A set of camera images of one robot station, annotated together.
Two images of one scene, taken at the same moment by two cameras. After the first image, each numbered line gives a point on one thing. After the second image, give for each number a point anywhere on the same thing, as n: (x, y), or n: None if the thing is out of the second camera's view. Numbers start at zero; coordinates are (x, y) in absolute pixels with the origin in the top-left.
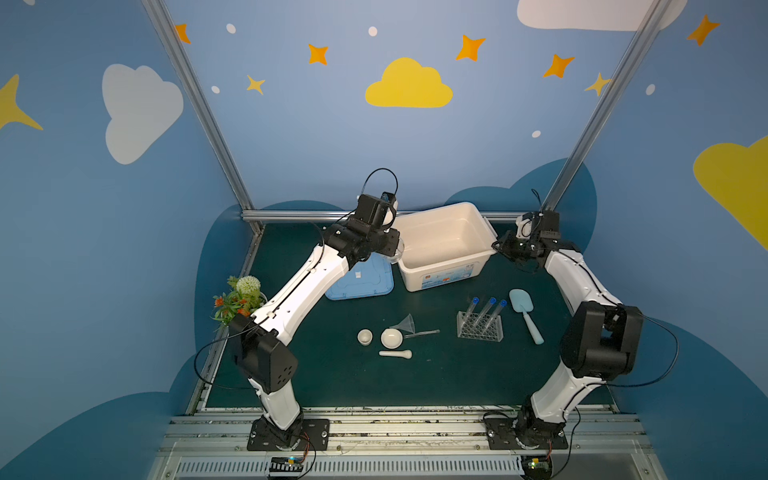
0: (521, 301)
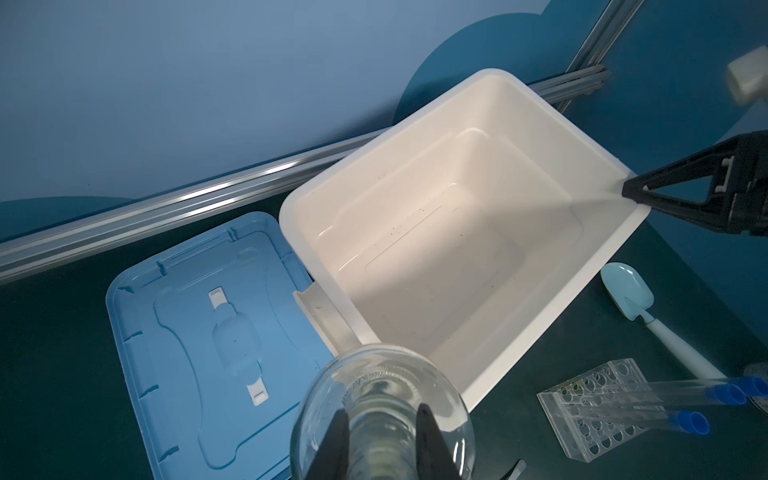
0: (632, 295)
